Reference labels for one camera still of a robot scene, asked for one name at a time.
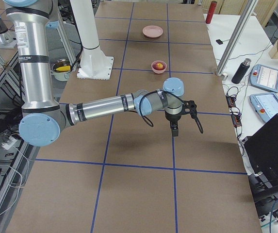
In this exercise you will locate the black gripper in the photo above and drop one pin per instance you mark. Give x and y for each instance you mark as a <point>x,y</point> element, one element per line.
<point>172,119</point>

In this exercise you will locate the red apple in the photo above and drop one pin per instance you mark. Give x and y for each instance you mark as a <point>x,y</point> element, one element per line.
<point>158,66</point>

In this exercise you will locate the pink bowl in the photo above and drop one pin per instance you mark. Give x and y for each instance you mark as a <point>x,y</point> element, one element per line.
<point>159,71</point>

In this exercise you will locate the pink plate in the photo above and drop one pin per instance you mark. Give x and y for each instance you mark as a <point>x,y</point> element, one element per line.
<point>152,31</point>

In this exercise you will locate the orange black adapter box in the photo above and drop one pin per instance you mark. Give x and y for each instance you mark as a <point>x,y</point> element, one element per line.
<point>235,112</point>

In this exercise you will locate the black water bottle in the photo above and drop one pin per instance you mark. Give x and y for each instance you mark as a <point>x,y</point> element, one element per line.
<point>241,71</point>

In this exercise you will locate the lower teach pendant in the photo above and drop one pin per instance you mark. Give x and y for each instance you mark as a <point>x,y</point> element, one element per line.
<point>265,105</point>

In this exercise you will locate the teach pendant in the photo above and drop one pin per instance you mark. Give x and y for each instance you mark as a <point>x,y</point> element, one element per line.
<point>265,105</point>
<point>265,78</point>

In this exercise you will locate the small black device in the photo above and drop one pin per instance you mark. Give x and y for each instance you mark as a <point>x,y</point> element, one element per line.
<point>218,41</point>

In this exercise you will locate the upper teach pendant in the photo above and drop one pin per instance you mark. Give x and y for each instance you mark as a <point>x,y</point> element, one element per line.
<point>265,78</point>

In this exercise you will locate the black laptop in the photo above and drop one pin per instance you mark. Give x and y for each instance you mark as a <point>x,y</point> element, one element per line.
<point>262,149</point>

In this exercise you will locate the red water bottle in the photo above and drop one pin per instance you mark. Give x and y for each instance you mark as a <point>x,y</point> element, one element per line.
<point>211,11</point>

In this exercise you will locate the white pot with items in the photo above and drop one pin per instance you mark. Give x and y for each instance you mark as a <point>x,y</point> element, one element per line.
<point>61,70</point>

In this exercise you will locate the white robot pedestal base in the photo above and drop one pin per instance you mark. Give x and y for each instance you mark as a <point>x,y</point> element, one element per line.
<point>94,63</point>

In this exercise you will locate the aluminium frame post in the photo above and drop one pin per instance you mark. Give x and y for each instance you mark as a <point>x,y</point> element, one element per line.
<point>241,24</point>

